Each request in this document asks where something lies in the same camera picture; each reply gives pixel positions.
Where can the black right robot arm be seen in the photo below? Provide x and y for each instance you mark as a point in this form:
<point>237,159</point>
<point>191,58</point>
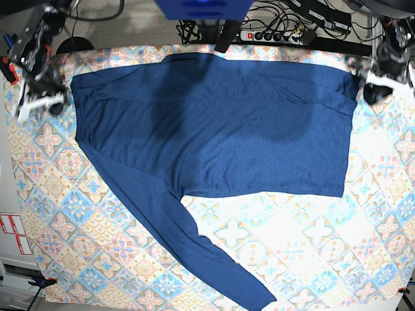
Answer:
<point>32,51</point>

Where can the black camera pole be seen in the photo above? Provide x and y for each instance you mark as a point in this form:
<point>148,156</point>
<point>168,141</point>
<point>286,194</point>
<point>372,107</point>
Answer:
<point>229,32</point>

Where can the patterned tile tablecloth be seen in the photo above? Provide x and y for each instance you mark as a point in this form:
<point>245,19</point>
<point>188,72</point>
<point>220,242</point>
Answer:
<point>310,252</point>

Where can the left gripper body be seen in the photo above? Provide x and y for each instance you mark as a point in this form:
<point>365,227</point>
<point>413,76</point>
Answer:
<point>392,66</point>

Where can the white camera bracket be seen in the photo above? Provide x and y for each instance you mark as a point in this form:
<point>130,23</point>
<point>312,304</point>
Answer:
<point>25,104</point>
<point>398,88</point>

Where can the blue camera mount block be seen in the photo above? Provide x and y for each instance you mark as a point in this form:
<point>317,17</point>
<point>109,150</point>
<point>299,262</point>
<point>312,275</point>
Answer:
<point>204,9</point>

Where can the black and red clamp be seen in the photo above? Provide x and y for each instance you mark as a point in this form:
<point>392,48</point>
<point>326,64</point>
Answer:
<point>8,71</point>

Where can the white power strip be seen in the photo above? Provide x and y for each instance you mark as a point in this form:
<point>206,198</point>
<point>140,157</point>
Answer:
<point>279,36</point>

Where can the black clamp lower right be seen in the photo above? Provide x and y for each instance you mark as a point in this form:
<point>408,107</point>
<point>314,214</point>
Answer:
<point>404,291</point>

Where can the red and white labels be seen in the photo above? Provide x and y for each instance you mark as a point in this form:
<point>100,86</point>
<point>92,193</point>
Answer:
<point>12,227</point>

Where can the black clamp lower left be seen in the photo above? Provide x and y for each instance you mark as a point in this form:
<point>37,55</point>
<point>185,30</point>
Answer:
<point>41,282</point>

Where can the blue long-sleeve T-shirt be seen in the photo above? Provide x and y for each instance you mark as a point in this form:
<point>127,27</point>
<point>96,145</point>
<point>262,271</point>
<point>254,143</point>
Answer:
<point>197,124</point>

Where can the black round stool base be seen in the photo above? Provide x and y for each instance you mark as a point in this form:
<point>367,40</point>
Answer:
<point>74,44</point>

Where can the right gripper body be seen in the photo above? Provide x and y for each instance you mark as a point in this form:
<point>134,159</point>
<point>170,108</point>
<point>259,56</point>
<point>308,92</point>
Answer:
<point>49,84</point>

